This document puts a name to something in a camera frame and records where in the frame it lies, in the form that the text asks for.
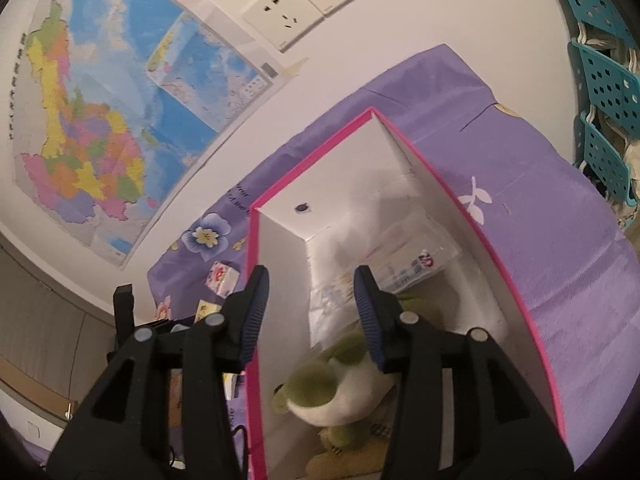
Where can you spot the teal perforated storage rack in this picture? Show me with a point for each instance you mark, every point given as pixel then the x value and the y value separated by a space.
pixel 605 75

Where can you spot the yellow tissue pack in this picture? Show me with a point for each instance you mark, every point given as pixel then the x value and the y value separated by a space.
pixel 207 311

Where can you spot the colourful wall map poster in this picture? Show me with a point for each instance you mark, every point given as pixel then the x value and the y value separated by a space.
pixel 100 110

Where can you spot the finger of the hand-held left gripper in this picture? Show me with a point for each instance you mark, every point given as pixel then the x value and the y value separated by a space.
pixel 124 310

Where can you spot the clear plastic package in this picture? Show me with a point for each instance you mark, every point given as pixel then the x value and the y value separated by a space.
pixel 400 255

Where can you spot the green white plush toy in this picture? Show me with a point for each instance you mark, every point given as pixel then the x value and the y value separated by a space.
pixel 320 385

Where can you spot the pink-edged white box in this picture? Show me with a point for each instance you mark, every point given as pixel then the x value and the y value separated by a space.
pixel 280 310

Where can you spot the pink white tissue pack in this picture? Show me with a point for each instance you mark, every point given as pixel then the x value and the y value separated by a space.
pixel 222 277

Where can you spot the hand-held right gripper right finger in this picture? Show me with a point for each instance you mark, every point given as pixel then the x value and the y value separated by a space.
pixel 365 310

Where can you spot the purple floral bed sheet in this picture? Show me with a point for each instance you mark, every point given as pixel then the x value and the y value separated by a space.
pixel 500 135

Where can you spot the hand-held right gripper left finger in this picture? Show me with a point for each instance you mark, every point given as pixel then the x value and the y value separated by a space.
pixel 257 305

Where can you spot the beige wooden headboard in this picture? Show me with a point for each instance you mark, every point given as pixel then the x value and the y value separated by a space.
pixel 40 335

